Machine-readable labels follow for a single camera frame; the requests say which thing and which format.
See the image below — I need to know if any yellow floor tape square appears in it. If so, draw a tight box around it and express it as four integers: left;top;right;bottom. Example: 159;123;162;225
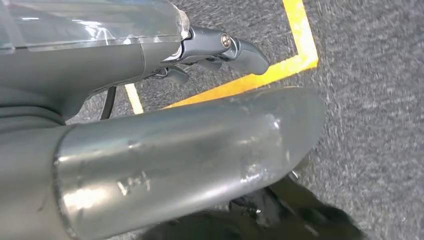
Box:
124;0;320;115

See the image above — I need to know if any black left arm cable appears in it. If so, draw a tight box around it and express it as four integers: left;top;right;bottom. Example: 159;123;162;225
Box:
99;86;117;121

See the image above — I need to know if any black robot foot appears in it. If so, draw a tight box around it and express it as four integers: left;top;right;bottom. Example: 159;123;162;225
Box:
137;175;367;240

